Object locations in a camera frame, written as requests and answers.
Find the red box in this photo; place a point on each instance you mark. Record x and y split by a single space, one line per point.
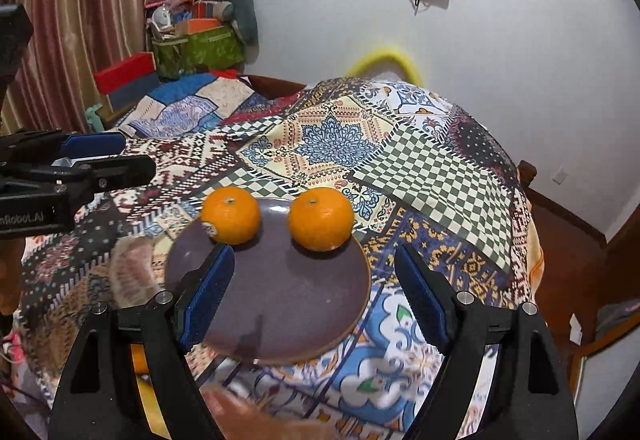
127 70

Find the large orange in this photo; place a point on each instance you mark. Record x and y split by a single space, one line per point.
321 219
231 216

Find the patchwork patterned tablecloth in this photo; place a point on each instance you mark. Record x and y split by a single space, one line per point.
378 162

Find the pomelo wedge with rind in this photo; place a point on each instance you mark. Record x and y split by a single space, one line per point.
131 275

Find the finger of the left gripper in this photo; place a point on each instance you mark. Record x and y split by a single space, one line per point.
91 177
81 146

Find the purple round plate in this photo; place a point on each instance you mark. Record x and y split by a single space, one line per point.
284 304

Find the green storage box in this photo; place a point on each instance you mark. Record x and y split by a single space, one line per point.
210 50

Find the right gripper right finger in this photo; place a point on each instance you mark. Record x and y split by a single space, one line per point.
456 324

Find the grey plush toy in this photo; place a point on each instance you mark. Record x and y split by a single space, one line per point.
241 13

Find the peeled pomelo wedge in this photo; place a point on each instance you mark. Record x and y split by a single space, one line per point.
239 419

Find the blue patchwork bed quilt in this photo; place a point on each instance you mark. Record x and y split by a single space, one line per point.
195 103

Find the white wall socket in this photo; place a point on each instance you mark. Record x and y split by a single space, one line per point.
560 176

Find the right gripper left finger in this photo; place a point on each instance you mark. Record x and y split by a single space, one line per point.
171 324

